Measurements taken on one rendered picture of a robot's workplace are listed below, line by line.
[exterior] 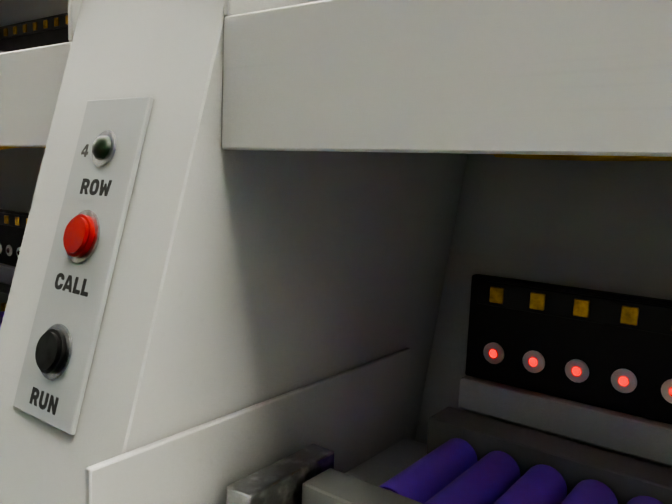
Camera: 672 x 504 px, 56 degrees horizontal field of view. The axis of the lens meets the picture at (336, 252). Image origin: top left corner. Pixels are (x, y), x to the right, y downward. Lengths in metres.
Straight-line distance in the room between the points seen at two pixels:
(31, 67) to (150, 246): 0.14
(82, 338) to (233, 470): 0.07
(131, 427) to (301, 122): 0.11
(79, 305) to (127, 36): 0.11
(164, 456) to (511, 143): 0.15
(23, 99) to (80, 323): 0.13
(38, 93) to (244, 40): 0.13
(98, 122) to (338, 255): 0.11
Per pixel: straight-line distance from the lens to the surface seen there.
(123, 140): 0.25
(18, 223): 0.67
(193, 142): 0.22
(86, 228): 0.25
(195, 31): 0.24
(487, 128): 0.17
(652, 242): 0.35
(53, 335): 0.25
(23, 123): 0.34
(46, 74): 0.33
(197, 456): 0.24
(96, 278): 0.24
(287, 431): 0.28
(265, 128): 0.22
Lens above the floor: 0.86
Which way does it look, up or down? 5 degrees up
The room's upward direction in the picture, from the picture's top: 11 degrees clockwise
